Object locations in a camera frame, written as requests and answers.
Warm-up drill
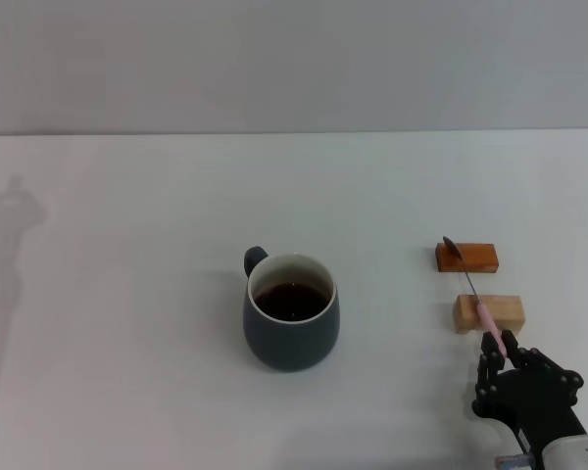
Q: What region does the dark brown coffee liquid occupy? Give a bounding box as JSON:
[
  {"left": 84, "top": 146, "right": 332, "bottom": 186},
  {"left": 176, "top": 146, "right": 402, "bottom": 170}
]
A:
[{"left": 253, "top": 282, "right": 332, "bottom": 322}]

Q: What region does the light wooden arch block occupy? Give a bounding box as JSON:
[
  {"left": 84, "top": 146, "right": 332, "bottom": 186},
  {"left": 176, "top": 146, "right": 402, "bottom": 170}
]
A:
[{"left": 452, "top": 294, "right": 526, "bottom": 337}]

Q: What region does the dark orange wooden block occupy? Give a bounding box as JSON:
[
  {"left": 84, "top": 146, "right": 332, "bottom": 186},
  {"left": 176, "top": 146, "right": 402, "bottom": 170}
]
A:
[{"left": 435, "top": 242, "right": 500, "bottom": 274}]

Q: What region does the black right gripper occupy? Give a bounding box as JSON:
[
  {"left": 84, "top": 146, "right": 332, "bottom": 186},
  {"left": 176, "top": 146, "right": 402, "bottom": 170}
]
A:
[{"left": 471, "top": 329, "right": 588, "bottom": 459}]

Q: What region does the dark grey ceramic cup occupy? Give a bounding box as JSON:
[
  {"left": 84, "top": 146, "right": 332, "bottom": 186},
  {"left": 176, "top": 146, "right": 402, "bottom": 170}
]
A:
[{"left": 242, "top": 245, "right": 341, "bottom": 373}]

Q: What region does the pink handled metal spoon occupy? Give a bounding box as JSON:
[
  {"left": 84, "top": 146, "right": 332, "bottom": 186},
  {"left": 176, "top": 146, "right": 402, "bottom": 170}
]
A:
[{"left": 442, "top": 236, "right": 511, "bottom": 357}]

